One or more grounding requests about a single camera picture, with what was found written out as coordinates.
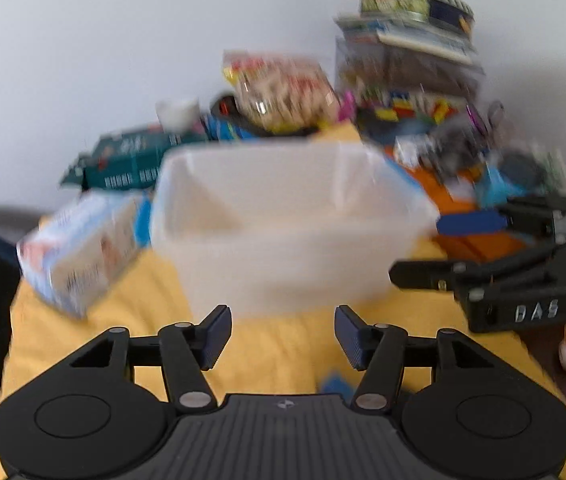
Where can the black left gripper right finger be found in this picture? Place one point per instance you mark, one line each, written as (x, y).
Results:
(377, 351)

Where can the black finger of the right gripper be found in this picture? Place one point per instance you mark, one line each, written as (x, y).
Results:
(429, 274)

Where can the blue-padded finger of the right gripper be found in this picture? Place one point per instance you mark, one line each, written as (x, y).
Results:
(476, 222)

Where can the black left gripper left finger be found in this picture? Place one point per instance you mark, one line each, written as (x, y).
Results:
(187, 351)

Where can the orange box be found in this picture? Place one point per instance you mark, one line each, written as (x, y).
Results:
(477, 247)

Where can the blue small box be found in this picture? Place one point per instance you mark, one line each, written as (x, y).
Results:
(492, 189)

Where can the blue building block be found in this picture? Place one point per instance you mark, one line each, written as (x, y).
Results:
(335, 383)

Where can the white plastic bin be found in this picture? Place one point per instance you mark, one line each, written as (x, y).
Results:
(277, 227)

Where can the baby wipes pack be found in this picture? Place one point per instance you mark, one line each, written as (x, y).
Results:
(75, 255)

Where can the clear box of toys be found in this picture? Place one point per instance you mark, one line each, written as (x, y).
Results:
(412, 67)

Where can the dark green box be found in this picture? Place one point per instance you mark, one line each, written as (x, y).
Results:
(127, 160)

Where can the snack bag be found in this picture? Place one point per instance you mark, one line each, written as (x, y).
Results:
(281, 93)

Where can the round tin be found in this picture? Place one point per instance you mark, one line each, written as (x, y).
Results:
(452, 15)

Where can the white cup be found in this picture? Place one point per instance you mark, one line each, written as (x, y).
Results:
(177, 116)

